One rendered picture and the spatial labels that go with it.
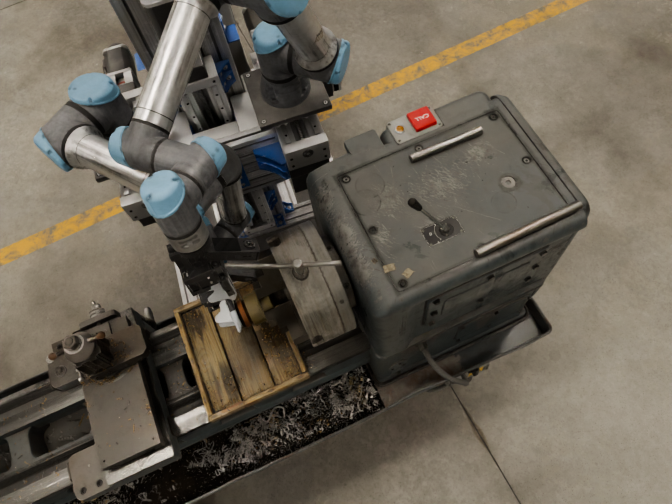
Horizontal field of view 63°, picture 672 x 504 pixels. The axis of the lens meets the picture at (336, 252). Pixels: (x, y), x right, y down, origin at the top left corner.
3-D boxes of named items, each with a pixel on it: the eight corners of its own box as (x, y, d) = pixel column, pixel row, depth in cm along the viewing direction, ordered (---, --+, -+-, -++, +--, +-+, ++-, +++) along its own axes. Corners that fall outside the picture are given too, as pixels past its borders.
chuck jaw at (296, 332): (302, 293, 143) (320, 332, 138) (305, 301, 148) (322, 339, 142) (263, 311, 142) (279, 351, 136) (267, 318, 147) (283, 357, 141)
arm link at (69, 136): (83, 125, 154) (233, 194, 134) (47, 165, 149) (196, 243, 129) (57, 94, 144) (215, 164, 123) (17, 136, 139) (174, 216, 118)
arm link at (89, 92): (141, 109, 155) (120, 75, 143) (110, 144, 150) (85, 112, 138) (109, 94, 158) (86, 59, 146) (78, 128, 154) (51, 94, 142)
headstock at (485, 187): (477, 160, 185) (498, 77, 150) (559, 278, 165) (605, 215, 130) (314, 230, 179) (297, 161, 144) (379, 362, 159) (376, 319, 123)
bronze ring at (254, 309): (261, 280, 144) (229, 294, 143) (274, 311, 140) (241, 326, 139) (268, 292, 152) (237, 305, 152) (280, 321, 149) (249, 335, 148)
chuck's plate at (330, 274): (312, 240, 167) (305, 202, 137) (355, 335, 159) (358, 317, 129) (301, 245, 167) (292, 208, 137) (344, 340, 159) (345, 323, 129)
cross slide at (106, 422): (127, 309, 166) (121, 303, 162) (166, 445, 148) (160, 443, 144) (74, 332, 164) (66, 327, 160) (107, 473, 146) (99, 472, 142)
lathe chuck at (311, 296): (301, 245, 167) (292, 208, 137) (344, 340, 159) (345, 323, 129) (273, 257, 166) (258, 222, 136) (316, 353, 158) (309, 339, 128)
